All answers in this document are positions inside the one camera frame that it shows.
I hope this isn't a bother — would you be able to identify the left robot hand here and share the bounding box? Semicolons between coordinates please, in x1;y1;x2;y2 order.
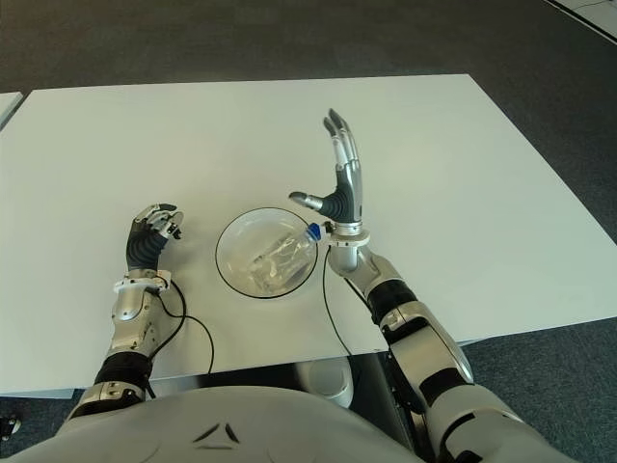
125;202;186;274

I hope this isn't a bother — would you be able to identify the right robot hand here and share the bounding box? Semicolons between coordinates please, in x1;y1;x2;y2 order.
288;108;363;224

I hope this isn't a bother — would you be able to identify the clear plastic water bottle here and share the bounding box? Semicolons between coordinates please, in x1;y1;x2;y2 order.
250;222;323;290

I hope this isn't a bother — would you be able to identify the white plate black rim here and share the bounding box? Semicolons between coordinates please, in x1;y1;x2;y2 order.
214;205;319;299

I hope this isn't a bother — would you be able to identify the white round bin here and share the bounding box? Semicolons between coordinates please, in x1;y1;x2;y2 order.
296;359;356;409

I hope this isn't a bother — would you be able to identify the small white table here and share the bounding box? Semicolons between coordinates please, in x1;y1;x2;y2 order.
0;91;24;130

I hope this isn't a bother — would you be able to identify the grey robot torso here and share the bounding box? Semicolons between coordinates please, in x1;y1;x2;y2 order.
9;385;420;463

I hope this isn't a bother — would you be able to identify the black caster wheel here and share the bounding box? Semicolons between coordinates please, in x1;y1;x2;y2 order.
0;409;24;441

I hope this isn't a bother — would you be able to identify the white board edge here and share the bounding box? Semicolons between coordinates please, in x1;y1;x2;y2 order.
553;0;617;35

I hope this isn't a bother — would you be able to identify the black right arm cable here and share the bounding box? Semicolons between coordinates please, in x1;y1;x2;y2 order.
321;243;358;358

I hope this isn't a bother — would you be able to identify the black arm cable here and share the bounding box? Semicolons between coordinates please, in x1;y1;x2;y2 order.
144;277;216;399
321;243;358;358

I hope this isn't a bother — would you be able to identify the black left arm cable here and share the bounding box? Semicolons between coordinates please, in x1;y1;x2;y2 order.
144;277;216;399

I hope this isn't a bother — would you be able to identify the black metal stand frame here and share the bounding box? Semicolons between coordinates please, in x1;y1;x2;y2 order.
380;351;428;454

